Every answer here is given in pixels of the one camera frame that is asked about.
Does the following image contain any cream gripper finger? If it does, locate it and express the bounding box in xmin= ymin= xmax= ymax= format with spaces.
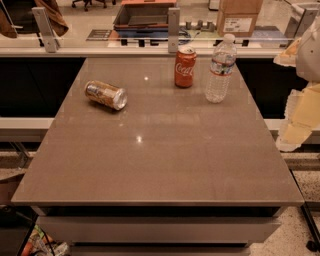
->
xmin=276 ymin=83 xmax=320 ymax=152
xmin=273 ymin=38 xmax=301 ymax=67

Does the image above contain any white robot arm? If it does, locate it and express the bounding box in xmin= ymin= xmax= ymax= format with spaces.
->
xmin=273 ymin=18 xmax=320 ymax=152

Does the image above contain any red Coca-Cola can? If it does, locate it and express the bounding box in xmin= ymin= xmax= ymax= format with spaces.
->
xmin=174 ymin=45 xmax=197 ymax=88

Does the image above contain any clear plastic water bottle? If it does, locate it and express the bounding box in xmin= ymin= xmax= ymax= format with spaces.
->
xmin=205 ymin=34 xmax=237 ymax=103

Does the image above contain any cardboard box with label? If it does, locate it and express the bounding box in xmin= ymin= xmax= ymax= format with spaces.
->
xmin=216 ymin=0 xmax=263 ymax=37

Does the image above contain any grey tray bin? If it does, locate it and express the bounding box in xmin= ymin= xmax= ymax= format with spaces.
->
xmin=114 ymin=2 xmax=176 ymax=29

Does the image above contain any black office chair base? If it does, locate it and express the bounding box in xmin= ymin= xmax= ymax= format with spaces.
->
xmin=71 ymin=0 xmax=117 ymax=12

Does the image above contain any brown jacket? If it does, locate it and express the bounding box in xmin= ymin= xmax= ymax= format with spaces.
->
xmin=0 ymin=0 xmax=69 ymax=38

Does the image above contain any grey table drawer cabinet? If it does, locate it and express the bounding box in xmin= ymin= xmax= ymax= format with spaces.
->
xmin=37 ymin=215 xmax=281 ymax=256

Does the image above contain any colourful clutter on floor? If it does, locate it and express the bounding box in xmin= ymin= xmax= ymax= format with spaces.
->
xmin=20 ymin=225 xmax=70 ymax=256

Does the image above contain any right metal railing bracket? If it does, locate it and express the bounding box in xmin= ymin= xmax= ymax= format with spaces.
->
xmin=284 ymin=2 xmax=320 ymax=38

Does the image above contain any metal railing bracket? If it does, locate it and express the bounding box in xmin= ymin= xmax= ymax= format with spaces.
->
xmin=32 ymin=7 xmax=59 ymax=53
xmin=284 ymin=2 xmax=320 ymax=38
xmin=168 ymin=7 xmax=180 ymax=53

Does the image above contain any middle metal railing bracket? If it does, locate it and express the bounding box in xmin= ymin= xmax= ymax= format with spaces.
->
xmin=168 ymin=7 xmax=180 ymax=53

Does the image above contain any left metal railing bracket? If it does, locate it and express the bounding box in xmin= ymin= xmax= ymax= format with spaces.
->
xmin=32 ymin=7 xmax=59 ymax=53

